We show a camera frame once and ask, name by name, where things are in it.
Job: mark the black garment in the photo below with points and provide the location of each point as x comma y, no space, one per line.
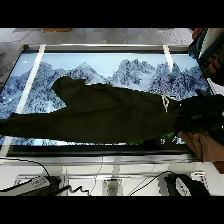
200,110

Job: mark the black pants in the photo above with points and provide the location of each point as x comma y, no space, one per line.
100,113

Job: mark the brown garment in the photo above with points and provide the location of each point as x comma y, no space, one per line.
206,146

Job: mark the heap of clothes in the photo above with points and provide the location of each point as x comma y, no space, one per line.
210,56

